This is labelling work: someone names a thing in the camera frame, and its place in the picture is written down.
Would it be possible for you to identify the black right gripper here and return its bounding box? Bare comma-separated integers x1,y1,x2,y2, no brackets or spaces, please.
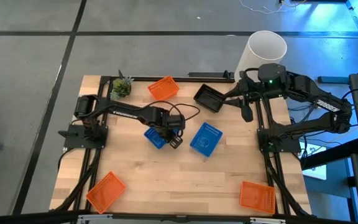
223,70,262,108

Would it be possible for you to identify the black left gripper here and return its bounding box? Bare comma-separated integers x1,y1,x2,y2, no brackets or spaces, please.
157,115,184,150

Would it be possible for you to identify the orange plastic basket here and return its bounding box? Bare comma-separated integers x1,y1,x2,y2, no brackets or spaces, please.
147,75,180,103
85,170,127,215
239,180,277,215

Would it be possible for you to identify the black bar behind table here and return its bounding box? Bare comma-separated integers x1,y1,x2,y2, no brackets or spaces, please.
188,70,236,79

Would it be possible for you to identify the small green potted plant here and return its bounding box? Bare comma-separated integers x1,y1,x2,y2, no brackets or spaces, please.
109,70,135,101

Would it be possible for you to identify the blue floor bar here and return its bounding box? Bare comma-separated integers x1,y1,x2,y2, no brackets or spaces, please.
317,75,351,85

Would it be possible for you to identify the black diagonal beam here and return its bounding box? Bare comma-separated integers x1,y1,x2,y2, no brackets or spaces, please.
300,138,358,171

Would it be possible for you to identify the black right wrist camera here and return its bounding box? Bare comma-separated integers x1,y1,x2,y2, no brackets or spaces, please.
242,104,255,123

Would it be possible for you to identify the black right camera cable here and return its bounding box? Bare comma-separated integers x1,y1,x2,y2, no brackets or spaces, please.
243,67,262,77

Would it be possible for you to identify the black camera cable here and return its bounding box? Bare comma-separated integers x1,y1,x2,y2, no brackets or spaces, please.
243,67,262,77
141,100,201,123

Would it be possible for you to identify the black left camera cable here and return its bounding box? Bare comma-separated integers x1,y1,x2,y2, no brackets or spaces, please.
141,100,201,123

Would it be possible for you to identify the black aluminium table frame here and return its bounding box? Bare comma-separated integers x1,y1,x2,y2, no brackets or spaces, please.
50,74,312,218

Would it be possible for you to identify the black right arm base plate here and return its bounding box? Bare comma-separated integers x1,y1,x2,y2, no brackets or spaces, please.
257,127,302,154

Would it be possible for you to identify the black table edge rail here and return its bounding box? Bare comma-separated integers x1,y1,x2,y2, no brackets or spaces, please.
0,210,358,224

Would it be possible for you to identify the thin white floor cable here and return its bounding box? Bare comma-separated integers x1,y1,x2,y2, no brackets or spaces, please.
239,0,307,15

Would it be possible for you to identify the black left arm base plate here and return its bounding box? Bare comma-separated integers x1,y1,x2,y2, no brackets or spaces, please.
63,124,109,149

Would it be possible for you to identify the silver rail bracket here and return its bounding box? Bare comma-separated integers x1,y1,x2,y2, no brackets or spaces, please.
249,217,287,224

